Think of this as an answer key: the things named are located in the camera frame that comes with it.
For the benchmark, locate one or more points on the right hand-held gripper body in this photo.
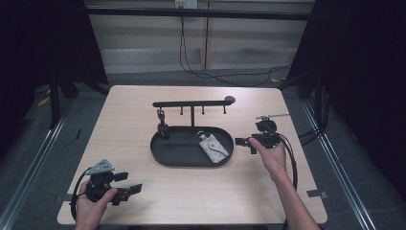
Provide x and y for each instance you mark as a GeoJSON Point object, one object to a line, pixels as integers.
{"type": "Point", "coordinates": [267, 135]}

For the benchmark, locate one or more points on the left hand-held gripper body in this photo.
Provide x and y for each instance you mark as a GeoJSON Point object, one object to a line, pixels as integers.
{"type": "Point", "coordinates": [99, 183]}

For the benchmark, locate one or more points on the white wall socket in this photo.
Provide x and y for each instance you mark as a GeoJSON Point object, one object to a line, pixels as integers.
{"type": "Point", "coordinates": [186, 4]}

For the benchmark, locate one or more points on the grey tape piece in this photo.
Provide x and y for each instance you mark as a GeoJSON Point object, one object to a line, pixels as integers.
{"type": "Point", "coordinates": [62, 198]}
{"type": "Point", "coordinates": [317, 193]}

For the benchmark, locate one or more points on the person's right hand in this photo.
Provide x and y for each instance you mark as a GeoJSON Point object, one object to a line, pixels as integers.
{"type": "Point", "coordinates": [274, 161]}

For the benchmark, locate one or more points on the metal floor rail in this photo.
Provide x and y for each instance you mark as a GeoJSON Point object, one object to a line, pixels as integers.
{"type": "Point", "coordinates": [344, 172]}
{"type": "Point", "coordinates": [32, 172]}

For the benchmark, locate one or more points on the black key stand with tray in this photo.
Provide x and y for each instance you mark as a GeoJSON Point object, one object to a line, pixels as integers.
{"type": "Point", "coordinates": [185, 150]}

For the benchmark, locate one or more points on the yellow tape piece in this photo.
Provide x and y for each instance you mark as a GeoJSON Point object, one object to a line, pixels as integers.
{"type": "Point", "coordinates": [43, 101]}

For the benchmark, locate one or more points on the grey patterned key pouch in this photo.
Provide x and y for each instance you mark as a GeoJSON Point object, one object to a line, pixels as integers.
{"type": "Point", "coordinates": [214, 147]}

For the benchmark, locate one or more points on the black curtain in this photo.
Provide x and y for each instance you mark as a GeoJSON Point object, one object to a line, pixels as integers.
{"type": "Point", "coordinates": [38, 41]}
{"type": "Point", "coordinates": [367, 64]}

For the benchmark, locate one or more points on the black horizontal frame bar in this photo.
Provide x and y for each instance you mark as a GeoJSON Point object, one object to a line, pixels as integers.
{"type": "Point", "coordinates": [198, 13]}

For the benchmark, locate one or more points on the person's left hand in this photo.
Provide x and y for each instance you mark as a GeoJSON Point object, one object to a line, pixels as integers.
{"type": "Point", "coordinates": [91, 211]}

